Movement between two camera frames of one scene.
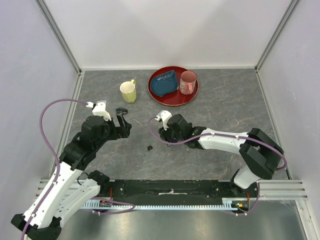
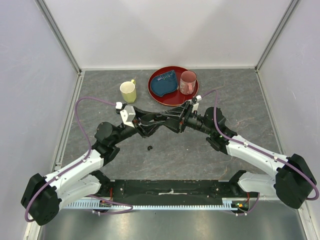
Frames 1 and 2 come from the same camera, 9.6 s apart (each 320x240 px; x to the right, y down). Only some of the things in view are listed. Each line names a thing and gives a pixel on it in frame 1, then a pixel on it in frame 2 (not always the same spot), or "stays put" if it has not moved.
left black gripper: x=123 y=131 → x=144 y=126
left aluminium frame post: x=48 y=16 stays put
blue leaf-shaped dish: x=164 y=82 stays put
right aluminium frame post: x=275 y=34 stays put
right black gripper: x=165 y=135 → x=175 y=124
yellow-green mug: x=128 y=91 stays put
